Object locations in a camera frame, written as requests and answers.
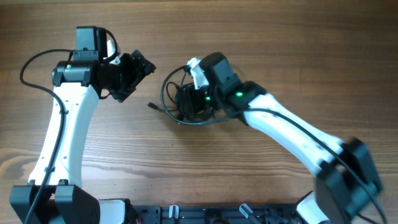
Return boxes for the black usb cable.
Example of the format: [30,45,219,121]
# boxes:
[147,73,215,123]

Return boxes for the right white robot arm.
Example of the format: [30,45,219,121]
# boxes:
[186,52,387,223]

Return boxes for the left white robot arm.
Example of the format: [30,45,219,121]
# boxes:
[9,26,155,223]

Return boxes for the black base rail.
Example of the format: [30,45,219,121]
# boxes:
[133,203,305,224]

